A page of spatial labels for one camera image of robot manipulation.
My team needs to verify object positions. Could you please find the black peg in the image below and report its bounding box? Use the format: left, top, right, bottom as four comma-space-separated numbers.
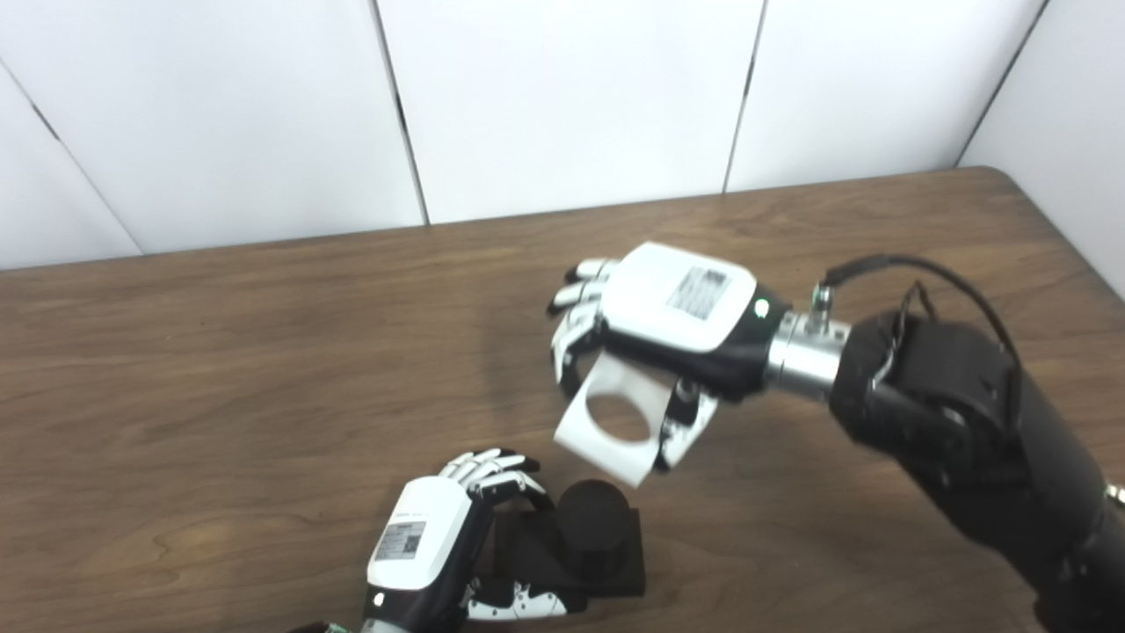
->
475, 479, 647, 599

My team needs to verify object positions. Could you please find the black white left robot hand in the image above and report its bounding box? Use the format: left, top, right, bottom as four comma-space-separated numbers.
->
360, 448, 590, 633

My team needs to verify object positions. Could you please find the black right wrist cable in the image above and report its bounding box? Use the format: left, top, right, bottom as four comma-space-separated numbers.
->
813, 255, 1025, 423

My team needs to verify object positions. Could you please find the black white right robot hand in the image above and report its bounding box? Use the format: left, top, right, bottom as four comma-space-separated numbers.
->
547, 242, 792, 474

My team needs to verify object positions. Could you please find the white square piece with hole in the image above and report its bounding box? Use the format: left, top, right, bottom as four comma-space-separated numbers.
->
554, 352, 673, 489

